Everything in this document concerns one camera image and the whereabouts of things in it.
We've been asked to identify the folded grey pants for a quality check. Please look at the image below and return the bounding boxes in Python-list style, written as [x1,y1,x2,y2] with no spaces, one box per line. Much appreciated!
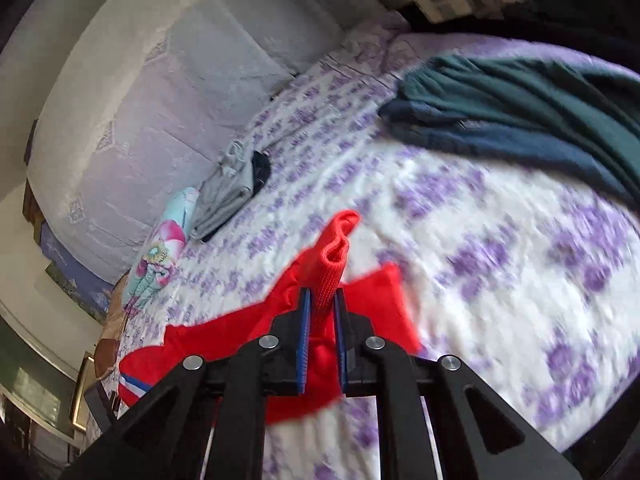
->
[191,140,254,240]

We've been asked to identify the folded dark navy garment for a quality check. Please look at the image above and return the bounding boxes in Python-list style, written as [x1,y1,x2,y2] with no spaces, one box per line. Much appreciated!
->
[201,151,271,243]

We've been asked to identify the red pants with blue stripe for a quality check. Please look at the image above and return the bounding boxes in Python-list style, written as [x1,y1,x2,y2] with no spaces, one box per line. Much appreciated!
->
[118,210,421,425]

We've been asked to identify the folded floral quilt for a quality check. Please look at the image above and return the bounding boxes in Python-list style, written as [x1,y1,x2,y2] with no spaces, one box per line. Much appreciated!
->
[122,188,200,315]

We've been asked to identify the brown satin pillow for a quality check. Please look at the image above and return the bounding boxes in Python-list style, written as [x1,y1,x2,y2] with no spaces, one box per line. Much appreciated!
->
[93,273,128,380]

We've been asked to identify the purple floral pillow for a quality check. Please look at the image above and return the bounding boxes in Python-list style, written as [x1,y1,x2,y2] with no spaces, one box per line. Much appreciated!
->
[342,11,410,63]

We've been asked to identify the white lace covered headboard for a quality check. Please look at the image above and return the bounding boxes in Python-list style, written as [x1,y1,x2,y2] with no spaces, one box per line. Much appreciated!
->
[27,0,342,282]

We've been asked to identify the purple floral bed sheet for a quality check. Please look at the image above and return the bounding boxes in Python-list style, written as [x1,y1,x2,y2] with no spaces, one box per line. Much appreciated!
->
[118,30,639,478]

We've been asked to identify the dark green pants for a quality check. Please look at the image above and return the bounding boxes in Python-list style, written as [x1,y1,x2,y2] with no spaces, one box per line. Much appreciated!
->
[382,55,639,197]

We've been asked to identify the blue printed fabric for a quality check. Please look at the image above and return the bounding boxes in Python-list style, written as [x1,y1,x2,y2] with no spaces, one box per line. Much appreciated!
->
[39,222,113,314]

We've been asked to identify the blue denim jeans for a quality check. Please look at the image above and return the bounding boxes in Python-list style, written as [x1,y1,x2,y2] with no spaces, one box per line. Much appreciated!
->
[378,99,639,207]

